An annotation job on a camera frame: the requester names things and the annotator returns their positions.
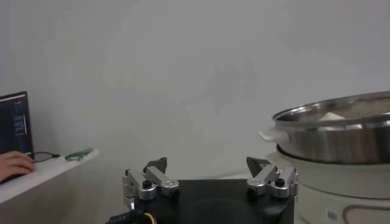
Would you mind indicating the black laptop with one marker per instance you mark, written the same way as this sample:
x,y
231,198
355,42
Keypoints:
x,y
13,121

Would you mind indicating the perforated steel steamer basket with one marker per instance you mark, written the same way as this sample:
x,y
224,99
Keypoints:
x,y
329,143

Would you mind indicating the white electric cooker base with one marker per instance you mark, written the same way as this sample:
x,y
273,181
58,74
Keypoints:
x,y
323,185

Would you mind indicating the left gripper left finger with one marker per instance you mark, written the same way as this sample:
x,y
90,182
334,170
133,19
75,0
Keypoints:
x,y
143,185

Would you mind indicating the person's bare hand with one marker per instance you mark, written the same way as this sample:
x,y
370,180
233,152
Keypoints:
x,y
15,164

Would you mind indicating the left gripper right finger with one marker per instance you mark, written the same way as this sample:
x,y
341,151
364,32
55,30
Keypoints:
x,y
274,182

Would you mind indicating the white side table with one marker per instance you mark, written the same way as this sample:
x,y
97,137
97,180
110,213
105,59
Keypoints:
x,y
45,182

